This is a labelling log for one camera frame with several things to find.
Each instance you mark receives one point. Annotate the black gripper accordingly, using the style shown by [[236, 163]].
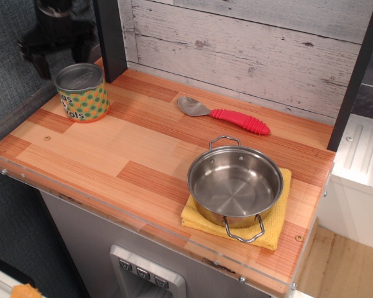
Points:
[[55, 31]]

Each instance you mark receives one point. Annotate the green orange checkered can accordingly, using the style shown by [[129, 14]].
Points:
[[82, 91]]

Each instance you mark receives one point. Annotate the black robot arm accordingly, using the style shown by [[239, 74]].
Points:
[[53, 5]]

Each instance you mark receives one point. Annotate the silver steel pan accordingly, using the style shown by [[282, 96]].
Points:
[[235, 187]]

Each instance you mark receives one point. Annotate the clear acrylic edge guard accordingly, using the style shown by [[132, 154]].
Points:
[[146, 219]]

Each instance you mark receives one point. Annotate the silver dispenser panel with buttons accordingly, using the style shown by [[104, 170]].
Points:
[[140, 277]]

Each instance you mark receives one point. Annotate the orange object at corner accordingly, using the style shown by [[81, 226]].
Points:
[[25, 291]]

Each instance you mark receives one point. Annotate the yellow folded cloth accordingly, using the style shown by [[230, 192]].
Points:
[[273, 223]]

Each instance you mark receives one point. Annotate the white toy sink counter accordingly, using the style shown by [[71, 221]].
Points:
[[346, 207]]

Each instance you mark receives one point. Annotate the dark left cabinet post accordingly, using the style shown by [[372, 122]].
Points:
[[111, 40]]

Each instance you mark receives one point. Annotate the dark cabinet post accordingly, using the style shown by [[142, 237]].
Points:
[[111, 40], [357, 76]]

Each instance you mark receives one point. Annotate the red handled metal spoon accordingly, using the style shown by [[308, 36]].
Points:
[[195, 108]]

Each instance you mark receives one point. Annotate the dark right cabinet post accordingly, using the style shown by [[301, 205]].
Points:
[[357, 76]]

